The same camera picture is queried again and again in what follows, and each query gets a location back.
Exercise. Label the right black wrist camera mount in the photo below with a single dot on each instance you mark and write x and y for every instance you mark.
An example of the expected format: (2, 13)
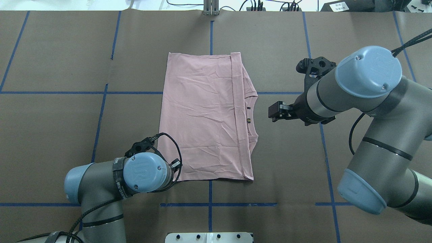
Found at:
(314, 69)

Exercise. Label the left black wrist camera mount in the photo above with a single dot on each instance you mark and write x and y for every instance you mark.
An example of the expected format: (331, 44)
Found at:
(144, 146)

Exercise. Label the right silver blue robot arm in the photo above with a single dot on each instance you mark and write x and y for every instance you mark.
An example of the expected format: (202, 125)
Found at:
(371, 80)

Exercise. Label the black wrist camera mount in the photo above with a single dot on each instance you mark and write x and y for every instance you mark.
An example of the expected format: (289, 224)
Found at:
(144, 146)
(314, 69)

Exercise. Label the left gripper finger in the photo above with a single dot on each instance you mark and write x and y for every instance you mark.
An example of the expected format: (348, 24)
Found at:
(175, 161)
(176, 167)

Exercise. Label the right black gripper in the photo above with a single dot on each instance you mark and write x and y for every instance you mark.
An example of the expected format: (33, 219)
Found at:
(301, 108)

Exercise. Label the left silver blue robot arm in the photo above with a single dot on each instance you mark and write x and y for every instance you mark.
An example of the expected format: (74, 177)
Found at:
(100, 188)

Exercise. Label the black box with label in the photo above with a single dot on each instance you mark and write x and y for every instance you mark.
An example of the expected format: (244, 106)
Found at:
(365, 6)

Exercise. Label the white mounting pillar with base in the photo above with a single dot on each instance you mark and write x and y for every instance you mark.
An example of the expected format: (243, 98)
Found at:
(210, 237)

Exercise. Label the aluminium frame post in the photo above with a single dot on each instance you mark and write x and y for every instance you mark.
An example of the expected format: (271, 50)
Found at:
(211, 7)

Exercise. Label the pink snoopy t-shirt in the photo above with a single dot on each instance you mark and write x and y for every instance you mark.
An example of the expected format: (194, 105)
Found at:
(207, 108)

